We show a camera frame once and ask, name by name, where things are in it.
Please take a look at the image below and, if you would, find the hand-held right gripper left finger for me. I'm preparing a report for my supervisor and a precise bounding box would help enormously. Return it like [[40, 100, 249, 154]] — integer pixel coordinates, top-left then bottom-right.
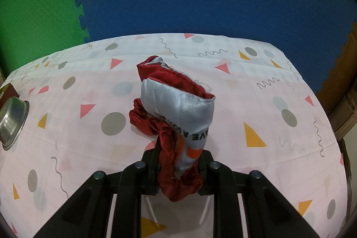
[[36, 140, 162, 238]]

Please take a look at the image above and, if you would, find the stainless steel bowl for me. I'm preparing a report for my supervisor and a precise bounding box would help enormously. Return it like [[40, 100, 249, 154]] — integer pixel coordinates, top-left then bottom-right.
[[0, 96, 30, 151]]

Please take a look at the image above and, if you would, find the red tin box gold inside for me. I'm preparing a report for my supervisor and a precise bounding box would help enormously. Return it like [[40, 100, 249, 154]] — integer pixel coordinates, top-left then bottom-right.
[[0, 83, 20, 105]]

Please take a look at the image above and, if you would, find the green foam mat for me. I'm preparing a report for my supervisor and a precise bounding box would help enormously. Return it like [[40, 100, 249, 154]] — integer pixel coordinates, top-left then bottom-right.
[[0, 0, 91, 77]]

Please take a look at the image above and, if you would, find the white satin pouch red scrunchie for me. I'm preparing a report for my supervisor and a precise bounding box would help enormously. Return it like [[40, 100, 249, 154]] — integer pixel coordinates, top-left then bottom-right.
[[137, 56, 216, 176]]

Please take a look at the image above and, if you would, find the brown foam mat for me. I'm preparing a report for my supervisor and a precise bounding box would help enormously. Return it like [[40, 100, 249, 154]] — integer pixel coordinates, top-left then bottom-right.
[[316, 30, 357, 114]]

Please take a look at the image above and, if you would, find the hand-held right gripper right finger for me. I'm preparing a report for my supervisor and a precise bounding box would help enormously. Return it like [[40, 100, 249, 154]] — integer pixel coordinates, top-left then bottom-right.
[[197, 150, 321, 238]]

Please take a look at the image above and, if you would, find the cardboard box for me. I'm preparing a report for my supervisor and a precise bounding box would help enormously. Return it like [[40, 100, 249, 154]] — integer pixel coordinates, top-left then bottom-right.
[[329, 93, 357, 142]]

